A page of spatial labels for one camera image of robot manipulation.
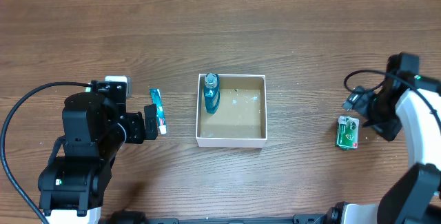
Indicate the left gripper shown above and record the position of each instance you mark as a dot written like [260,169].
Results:
[136,126]

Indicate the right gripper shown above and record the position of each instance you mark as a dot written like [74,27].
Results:
[373,107]

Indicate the toothpaste tube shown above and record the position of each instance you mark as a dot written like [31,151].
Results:
[157,100]

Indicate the blue mouthwash bottle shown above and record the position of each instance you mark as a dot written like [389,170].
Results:
[211,92]

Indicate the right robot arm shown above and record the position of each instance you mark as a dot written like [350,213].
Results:
[405,101]

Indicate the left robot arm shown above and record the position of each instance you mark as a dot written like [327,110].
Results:
[96,125]

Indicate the white cardboard box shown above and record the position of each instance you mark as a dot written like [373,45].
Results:
[241,118]

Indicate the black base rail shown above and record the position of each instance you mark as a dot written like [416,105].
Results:
[132,217]

